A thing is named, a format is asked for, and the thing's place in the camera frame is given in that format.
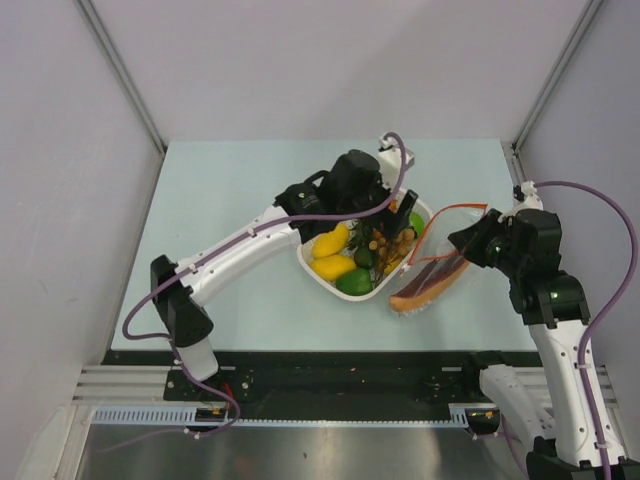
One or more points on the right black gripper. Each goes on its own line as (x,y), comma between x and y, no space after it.
(468,241)

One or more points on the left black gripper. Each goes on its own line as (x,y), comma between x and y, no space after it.
(391,222)

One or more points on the brown longan bunch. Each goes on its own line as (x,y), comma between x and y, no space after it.
(390,252)

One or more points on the clear zip bag red zipper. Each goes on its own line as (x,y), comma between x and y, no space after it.
(433,242)

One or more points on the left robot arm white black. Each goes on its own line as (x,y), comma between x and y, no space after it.
(357,186)

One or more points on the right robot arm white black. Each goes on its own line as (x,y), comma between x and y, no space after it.
(574,438)

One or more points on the bright green apple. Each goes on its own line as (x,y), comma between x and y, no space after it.
(417,223)

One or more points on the dark green avocado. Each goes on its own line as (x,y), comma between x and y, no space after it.
(365,258)

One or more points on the white plastic basket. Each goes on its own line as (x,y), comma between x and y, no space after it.
(304,255)

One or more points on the yellow mango rear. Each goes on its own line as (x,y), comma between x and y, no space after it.
(331,243)

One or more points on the yellow mango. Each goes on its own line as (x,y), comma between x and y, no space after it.
(331,243)
(332,267)

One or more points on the yellow mango front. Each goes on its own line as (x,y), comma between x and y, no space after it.
(332,267)

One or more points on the light blue table mat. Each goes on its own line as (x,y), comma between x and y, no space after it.
(207,191)

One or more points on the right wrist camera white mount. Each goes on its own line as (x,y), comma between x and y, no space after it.
(526,197)

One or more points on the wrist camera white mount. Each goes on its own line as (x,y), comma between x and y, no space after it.
(390,161)
(526,197)

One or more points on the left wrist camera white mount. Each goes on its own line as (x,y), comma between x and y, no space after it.
(390,161)

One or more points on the white slotted cable duct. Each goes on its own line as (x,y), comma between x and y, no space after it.
(451,416)

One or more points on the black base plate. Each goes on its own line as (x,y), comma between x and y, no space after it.
(299,381)

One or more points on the right aluminium corner post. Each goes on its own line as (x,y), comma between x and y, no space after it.
(577,36)

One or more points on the aluminium corner post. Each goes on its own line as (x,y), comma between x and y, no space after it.
(110,52)
(577,36)

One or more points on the left aluminium corner post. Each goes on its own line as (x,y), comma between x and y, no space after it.
(110,52)

